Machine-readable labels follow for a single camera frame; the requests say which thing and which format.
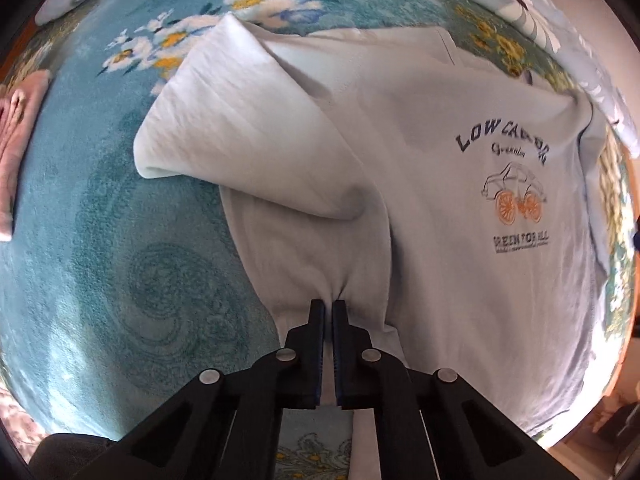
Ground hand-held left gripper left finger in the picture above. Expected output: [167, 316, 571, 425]
[107, 299, 326, 480]

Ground teal floral blanket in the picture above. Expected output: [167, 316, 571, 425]
[0, 0, 637, 480]

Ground light blue patterned quilt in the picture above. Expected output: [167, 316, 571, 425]
[450, 0, 640, 157]

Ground pink folded cloth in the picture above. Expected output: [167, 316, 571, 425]
[0, 70, 53, 242]

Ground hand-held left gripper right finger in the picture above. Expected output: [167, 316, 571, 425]
[333, 299, 576, 480]

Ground white printed t-shirt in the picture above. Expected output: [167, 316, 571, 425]
[134, 12, 613, 480]

